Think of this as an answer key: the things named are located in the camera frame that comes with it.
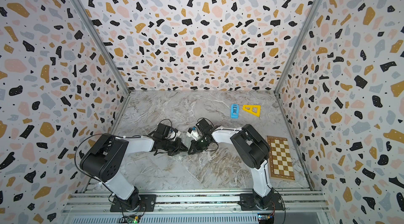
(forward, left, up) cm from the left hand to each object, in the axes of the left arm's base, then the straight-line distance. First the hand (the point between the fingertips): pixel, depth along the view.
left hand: (189, 149), depth 90 cm
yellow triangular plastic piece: (+29, -43, -1) cm, 52 cm away
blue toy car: (+26, -29, +1) cm, 39 cm away
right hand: (-3, 0, 0) cm, 3 cm away
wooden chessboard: (-10, -49, +1) cm, 50 cm away
